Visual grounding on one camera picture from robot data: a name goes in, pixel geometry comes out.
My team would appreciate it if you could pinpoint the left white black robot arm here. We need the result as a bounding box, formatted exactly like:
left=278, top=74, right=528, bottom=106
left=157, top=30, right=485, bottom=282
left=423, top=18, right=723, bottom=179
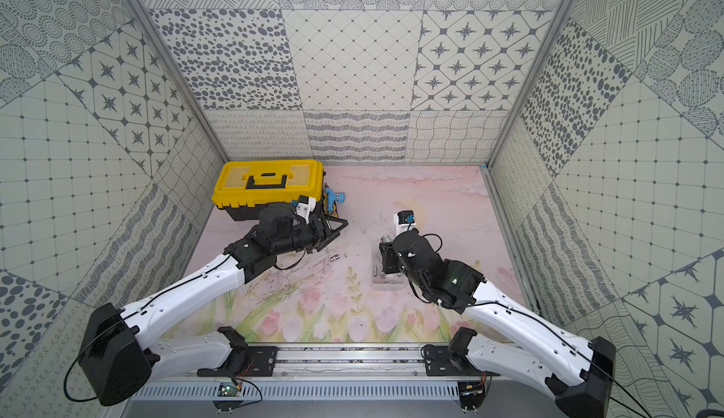
left=73, top=201, right=348, bottom=407

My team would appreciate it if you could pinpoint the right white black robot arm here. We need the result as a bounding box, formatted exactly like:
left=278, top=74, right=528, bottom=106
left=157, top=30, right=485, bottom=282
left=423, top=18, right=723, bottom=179
left=379, top=229, right=620, bottom=417

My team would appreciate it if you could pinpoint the clear plastic storage box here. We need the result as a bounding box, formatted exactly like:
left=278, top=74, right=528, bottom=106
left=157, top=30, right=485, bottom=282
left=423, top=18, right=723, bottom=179
left=371, top=236, right=406, bottom=291

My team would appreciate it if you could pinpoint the blue yellow hand tool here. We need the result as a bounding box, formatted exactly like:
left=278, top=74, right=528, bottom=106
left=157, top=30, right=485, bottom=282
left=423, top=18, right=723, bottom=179
left=324, top=185, right=346, bottom=217

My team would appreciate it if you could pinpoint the yellow black toolbox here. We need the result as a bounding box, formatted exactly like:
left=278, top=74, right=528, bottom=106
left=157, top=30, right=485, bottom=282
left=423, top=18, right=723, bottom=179
left=212, top=160, right=324, bottom=221

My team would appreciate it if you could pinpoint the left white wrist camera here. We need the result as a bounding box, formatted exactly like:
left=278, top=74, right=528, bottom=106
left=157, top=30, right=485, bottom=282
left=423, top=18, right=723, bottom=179
left=291, top=195, right=317, bottom=224

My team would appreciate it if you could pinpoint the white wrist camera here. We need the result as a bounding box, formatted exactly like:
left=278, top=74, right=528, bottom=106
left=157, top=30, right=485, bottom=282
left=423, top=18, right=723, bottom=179
left=291, top=195, right=317, bottom=224
left=394, top=210, right=416, bottom=236

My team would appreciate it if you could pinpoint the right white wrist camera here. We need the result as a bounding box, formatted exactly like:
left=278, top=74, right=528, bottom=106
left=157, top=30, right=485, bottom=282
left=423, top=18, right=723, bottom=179
left=394, top=210, right=416, bottom=236

